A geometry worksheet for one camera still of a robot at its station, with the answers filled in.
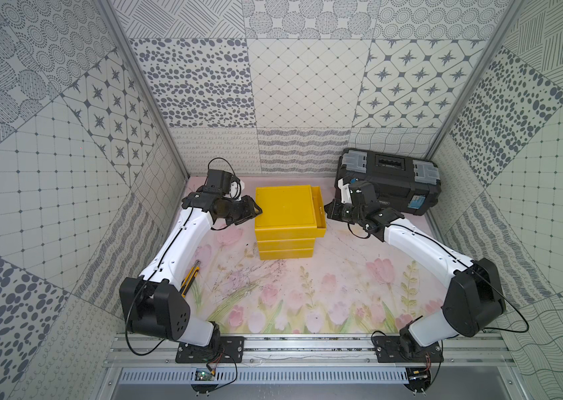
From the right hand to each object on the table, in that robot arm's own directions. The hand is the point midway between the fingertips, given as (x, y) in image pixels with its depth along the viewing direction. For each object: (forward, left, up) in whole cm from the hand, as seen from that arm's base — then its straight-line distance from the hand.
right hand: (325, 210), depth 85 cm
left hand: (-3, +23, +4) cm, 24 cm away
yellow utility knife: (-18, +48, -17) cm, 55 cm away
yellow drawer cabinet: (-7, +13, +3) cm, 15 cm away
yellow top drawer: (-9, +13, -1) cm, 16 cm away
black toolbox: (+14, -35, -3) cm, 38 cm away
